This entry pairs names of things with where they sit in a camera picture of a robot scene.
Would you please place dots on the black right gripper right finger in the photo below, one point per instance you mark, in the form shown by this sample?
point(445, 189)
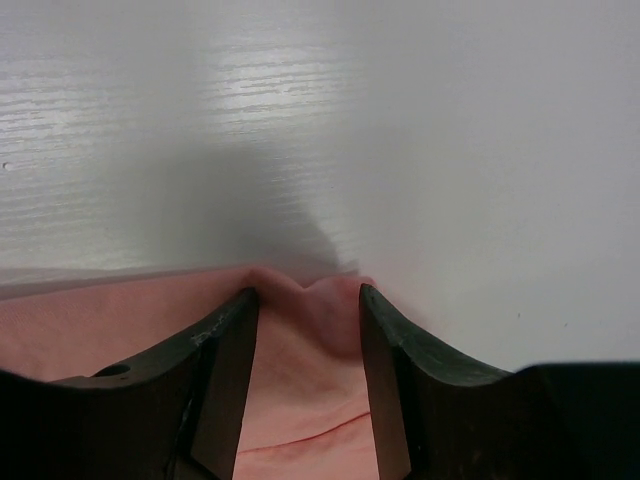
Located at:
point(438, 413)

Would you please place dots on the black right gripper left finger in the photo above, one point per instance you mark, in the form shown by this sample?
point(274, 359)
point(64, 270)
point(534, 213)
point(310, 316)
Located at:
point(173, 411)

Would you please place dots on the pink t shirt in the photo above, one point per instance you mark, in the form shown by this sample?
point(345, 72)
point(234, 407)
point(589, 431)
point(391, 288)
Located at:
point(307, 413)

